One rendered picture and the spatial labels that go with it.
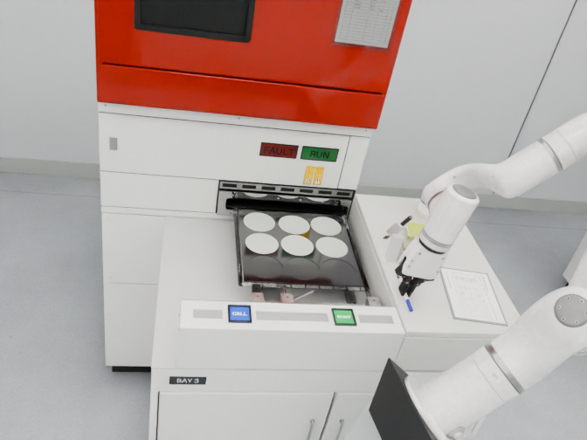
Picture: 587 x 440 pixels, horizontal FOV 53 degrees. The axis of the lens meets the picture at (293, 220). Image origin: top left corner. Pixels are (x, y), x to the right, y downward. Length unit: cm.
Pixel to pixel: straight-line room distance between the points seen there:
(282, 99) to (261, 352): 71
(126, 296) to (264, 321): 87
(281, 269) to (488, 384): 67
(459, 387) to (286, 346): 42
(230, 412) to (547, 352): 81
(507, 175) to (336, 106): 55
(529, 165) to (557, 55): 241
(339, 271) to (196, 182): 53
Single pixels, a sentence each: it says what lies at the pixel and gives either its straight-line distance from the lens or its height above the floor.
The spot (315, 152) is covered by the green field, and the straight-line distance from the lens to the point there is 184.
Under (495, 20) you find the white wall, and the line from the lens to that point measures 356.
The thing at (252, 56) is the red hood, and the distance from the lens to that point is 164.
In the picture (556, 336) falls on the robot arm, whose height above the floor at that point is 122.
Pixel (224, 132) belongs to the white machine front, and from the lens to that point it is 178.
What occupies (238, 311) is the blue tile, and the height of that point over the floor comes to 96.
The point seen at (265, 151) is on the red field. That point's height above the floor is 109.
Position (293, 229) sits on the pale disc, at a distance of 183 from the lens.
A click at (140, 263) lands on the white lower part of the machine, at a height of 62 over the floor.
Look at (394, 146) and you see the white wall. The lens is 368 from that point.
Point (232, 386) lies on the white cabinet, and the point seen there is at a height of 75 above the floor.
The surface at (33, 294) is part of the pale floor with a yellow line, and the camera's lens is 290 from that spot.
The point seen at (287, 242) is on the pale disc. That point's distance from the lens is 177.
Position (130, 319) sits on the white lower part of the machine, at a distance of 227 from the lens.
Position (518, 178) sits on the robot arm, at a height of 136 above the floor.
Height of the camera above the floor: 196
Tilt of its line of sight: 35 degrees down
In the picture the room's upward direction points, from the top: 12 degrees clockwise
